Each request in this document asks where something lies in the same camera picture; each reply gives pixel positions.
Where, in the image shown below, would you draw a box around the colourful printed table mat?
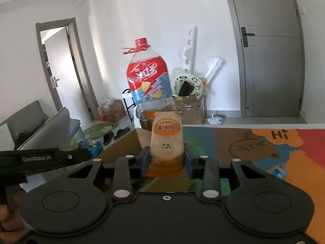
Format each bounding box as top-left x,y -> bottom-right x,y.
137,126 -> 325,244

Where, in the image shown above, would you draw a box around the small blue snack packet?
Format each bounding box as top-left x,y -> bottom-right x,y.
270,163 -> 289,180

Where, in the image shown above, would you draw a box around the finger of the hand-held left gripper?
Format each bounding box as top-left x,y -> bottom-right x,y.
57,148 -> 91,167

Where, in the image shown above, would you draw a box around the grey closed door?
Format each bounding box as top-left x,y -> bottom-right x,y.
223,0 -> 306,119

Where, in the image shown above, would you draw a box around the plastic cup with straw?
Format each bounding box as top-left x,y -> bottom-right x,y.
206,114 -> 224,125

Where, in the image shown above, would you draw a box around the black slippers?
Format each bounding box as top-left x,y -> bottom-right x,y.
102,127 -> 132,146

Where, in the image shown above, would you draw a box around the large oil bottle red cap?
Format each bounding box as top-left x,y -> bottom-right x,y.
121,38 -> 176,133

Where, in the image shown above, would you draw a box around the black metal rack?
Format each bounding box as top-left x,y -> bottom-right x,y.
121,88 -> 136,123

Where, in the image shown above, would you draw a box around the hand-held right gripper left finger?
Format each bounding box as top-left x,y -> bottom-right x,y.
67,146 -> 150,201

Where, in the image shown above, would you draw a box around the cardboard box with clutter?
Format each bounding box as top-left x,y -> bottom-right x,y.
172,95 -> 206,125

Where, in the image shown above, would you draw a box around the small cardboard box of bottles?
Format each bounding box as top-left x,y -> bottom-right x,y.
97,99 -> 127,122

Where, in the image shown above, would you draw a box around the person's left hand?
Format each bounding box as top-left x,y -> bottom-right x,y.
0,198 -> 26,235

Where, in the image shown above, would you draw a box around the tall white foam piece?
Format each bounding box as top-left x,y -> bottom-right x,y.
181,26 -> 199,72

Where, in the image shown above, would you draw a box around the short white foam piece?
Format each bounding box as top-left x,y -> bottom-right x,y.
203,57 -> 225,80

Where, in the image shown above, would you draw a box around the grey chair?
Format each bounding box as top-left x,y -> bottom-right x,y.
17,107 -> 83,151
0,100 -> 51,143

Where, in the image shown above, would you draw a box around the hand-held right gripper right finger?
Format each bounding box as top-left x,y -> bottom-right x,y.
185,147 -> 270,201

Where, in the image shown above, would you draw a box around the open grey-framed door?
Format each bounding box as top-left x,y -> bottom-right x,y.
35,17 -> 100,123

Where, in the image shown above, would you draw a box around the black door lock handle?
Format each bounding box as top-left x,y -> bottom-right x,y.
240,27 -> 255,48

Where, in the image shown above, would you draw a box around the blue printed snack bag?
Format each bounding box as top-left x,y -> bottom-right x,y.
77,138 -> 104,156

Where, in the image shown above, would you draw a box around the orange rice cracker packet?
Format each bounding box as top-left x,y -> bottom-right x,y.
145,111 -> 186,178

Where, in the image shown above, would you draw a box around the green floor mat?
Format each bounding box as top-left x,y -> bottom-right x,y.
83,121 -> 120,139

